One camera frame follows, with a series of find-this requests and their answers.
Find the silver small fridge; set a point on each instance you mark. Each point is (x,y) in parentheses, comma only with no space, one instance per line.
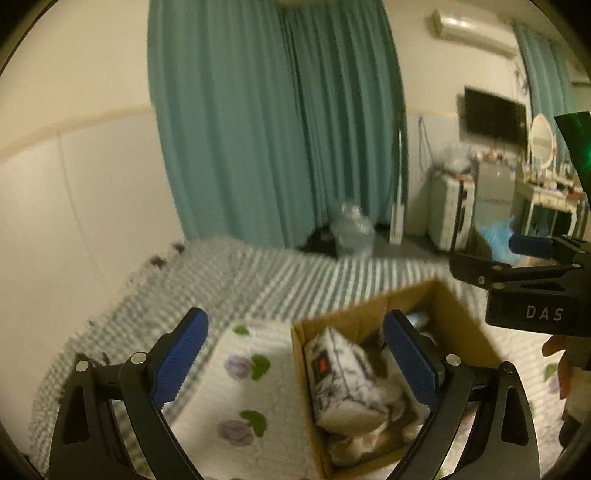
(496,184)

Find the green window curtain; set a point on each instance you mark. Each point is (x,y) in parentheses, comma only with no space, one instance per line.
(542,74)

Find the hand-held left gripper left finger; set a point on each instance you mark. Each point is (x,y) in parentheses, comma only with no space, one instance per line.
(180,357)

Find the blue tissue packet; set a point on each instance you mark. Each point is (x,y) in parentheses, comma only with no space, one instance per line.
(418,317)

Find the clear water jug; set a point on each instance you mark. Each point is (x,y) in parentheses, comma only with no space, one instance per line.
(353,230)

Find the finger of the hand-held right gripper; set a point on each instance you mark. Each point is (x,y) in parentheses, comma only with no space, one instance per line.
(531,245)
(480,270)

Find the clear plastic bag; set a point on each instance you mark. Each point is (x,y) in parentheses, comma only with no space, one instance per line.
(455,161)

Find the white air conditioner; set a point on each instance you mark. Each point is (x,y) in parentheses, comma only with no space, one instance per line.
(475,30)

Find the white cloth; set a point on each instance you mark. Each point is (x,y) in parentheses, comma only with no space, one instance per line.
(397,385)

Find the floral tissue pack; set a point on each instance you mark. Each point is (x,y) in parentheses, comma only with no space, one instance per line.
(341,369)

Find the oval white mirror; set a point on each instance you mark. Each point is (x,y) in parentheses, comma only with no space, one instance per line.
(541,138)

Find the person's right hand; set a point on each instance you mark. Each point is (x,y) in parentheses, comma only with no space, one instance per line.
(561,355)

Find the white vanity table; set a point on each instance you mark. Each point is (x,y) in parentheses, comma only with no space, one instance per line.
(551,198)

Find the wide green curtain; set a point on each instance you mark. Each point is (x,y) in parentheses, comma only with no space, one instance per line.
(221,115)

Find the green corner curtain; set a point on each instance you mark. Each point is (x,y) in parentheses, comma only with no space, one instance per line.
(355,106)

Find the brown cardboard box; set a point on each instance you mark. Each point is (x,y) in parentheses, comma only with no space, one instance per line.
(459,318)

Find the grey gingham blanket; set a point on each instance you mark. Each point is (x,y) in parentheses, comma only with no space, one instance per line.
(231,277)

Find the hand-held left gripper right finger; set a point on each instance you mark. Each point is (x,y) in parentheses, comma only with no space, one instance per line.
(413,362)

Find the black wall television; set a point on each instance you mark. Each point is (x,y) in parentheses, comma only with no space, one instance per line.
(494,115)

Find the blue plastic bag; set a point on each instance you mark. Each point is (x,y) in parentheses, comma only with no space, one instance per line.
(496,235)

